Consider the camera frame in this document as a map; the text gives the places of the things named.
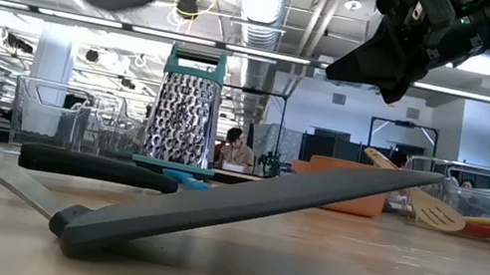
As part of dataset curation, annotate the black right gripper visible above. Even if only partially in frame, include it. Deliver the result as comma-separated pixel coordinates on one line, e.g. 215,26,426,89
322,0,490,123

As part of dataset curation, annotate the blue plastic spoon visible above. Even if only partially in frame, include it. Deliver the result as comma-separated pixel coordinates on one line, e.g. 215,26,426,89
159,166,213,194

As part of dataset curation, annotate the yellow plastic spoon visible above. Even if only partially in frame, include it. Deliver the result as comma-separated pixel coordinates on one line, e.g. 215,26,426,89
461,212,490,228

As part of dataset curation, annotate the black ceiling camera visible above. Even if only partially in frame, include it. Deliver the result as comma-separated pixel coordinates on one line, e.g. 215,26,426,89
172,0,203,20

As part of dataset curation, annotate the black metal frame stand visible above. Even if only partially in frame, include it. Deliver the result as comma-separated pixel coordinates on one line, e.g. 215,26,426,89
366,114,442,161

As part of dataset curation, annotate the red chair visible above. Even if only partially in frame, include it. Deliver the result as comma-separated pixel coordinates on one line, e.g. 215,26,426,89
210,139,226,169

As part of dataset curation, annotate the black cabinet row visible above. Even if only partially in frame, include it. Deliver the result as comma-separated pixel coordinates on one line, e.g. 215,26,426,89
297,125,409,179

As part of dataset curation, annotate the wooden slotted spatula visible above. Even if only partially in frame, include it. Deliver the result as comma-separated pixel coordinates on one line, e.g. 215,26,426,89
352,145,478,236

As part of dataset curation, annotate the orange plastic bin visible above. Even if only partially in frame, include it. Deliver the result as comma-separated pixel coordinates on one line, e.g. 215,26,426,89
284,149,392,221

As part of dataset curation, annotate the teal metal box grater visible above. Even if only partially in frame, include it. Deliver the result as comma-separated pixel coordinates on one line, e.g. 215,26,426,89
130,38,236,179

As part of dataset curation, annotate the square black spatula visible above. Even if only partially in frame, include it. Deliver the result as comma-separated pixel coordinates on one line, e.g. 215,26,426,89
0,96,446,275

